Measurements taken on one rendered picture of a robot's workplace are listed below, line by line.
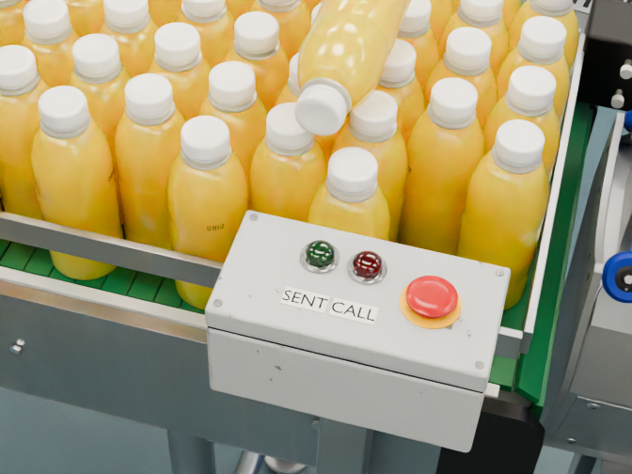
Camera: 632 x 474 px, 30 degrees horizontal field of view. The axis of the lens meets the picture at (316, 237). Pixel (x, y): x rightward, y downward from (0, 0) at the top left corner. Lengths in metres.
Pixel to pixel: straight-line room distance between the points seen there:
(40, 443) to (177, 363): 1.00
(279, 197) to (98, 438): 1.15
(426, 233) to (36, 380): 0.42
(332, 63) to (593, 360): 0.38
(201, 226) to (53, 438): 1.14
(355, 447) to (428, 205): 0.23
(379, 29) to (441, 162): 0.13
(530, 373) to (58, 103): 0.46
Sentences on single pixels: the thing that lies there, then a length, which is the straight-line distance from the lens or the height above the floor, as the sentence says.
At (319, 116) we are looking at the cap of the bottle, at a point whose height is 1.12.
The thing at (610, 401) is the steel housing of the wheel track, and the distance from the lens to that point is 1.14.
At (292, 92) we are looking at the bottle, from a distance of 1.02.
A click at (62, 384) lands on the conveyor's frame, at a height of 0.77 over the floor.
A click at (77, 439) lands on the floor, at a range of 2.07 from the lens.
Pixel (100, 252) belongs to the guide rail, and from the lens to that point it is 1.04.
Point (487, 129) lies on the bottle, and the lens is 1.05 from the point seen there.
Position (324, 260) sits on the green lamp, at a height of 1.11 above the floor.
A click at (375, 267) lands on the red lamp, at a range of 0.83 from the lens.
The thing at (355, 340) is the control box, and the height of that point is 1.10.
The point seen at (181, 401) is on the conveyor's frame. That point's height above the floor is 0.79.
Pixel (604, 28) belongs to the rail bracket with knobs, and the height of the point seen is 1.00.
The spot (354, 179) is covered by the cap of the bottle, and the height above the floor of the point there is 1.09.
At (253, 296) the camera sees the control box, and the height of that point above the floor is 1.10.
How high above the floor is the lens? 1.75
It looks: 49 degrees down
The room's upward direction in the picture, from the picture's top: 3 degrees clockwise
